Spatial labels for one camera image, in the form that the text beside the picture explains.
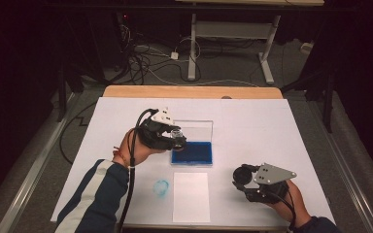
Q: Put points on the white paper sheet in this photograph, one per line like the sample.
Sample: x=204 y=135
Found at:
x=191 y=197

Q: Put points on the black stand leg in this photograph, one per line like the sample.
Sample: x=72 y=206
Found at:
x=327 y=100

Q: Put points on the person's left hand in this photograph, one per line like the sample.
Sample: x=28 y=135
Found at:
x=134 y=149

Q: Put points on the metal floor rail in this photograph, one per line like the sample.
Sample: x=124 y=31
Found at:
x=35 y=168
x=346 y=168

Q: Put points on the person's right hand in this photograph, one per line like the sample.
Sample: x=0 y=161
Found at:
x=296 y=207

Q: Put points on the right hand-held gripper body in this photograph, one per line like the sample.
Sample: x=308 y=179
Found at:
x=273 y=174

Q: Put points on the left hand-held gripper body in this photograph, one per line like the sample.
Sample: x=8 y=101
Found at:
x=153 y=132

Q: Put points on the wooden table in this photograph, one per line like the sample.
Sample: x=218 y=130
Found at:
x=191 y=92

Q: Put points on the black stamp with clear knob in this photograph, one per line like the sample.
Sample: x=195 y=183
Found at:
x=176 y=132

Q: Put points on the white table cover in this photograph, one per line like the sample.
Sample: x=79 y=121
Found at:
x=255 y=129

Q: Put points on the white power adapter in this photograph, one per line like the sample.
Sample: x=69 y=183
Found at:
x=174 y=55

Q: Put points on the white desk frame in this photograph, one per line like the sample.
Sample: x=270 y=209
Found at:
x=233 y=29

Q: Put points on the blue ink pad clear case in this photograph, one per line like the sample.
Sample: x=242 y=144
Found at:
x=196 y=153

